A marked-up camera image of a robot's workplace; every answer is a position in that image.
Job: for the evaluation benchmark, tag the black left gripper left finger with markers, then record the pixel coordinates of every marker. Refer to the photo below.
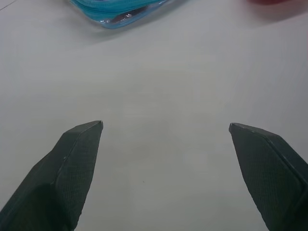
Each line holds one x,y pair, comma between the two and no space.
60,178

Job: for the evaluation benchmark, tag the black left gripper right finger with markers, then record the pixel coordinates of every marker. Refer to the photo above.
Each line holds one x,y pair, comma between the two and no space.
267,173

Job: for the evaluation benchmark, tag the blue plastic bag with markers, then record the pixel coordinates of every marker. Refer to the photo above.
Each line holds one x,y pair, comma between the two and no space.
115,12

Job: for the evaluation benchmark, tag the red object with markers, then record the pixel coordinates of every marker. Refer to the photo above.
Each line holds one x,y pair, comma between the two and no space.
276,4

